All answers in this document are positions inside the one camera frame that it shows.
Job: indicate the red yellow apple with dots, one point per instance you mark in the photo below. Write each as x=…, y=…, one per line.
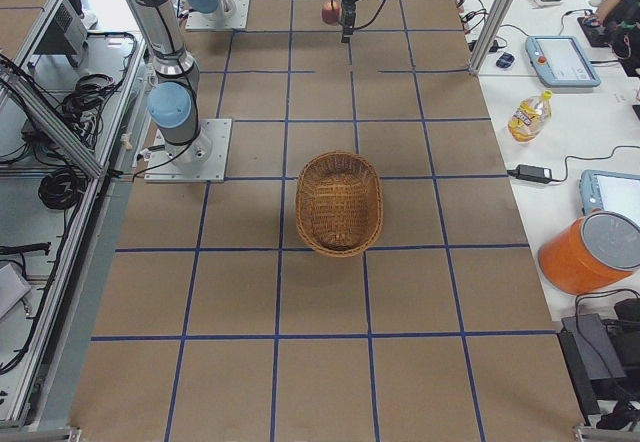
x=330, y=12

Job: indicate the woven wicker basket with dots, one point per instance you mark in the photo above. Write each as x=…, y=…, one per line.
x=339, y=204

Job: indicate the yellow drink bottle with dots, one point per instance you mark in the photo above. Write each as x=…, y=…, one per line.
x=530, y=117

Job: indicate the blue teach pendant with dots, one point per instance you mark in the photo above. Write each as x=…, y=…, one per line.
x=560, y=62
x=610, y=191

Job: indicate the black power adapter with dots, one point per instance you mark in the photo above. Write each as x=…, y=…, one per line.
x=531, y=173

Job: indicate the seated person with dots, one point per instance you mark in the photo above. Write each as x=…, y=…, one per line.
x=620, y=19

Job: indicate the grey control box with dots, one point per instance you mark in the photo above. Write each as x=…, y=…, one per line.
x=66, y=35

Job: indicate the orange cylinder container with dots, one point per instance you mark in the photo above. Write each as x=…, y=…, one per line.
x=595, y=251

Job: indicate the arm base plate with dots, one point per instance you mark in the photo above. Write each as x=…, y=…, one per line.
x=230, y=15
x=205, y=160

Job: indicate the aluminium frame post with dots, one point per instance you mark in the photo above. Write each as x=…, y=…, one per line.
x=497, y=12

